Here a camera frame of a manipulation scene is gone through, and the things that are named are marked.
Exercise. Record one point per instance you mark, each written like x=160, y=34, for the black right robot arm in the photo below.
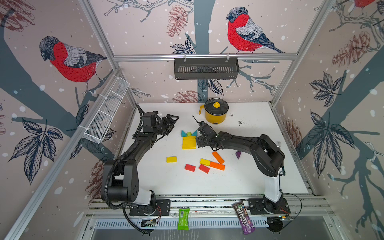
x=268, y=157

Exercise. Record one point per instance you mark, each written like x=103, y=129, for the orange slanted block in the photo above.
x=217, y=166

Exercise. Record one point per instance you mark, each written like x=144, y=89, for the black wire shelf basket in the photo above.
x=206, y=68

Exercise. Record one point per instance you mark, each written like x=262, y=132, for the small yellow block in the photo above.
x=205, y=162

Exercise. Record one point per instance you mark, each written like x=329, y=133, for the red square block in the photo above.
x=190, y=168

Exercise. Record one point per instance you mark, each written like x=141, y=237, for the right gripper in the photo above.
x=199, y=140

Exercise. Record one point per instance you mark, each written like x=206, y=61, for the long yellow rectangle block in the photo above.
x=189, y=138

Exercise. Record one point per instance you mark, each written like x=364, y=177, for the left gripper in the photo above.
x=169, y=120

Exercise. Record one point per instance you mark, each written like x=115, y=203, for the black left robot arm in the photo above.
x=120, y=185

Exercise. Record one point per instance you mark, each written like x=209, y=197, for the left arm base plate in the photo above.
x=158, y=208

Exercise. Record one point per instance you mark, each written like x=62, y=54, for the yellow pot with lid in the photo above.
x=215, y=110

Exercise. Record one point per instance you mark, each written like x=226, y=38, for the purple m&m candy packet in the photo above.
x=245, y=221

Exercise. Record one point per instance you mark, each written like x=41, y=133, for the green snack packet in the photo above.
x=183, y=220

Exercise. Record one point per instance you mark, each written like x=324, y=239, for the orange upright block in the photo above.
x=218, y=157

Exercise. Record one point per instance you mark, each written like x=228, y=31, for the purple triangle block lower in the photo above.
x=238, y=154

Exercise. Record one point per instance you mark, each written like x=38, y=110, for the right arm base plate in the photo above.
x=263, y=206

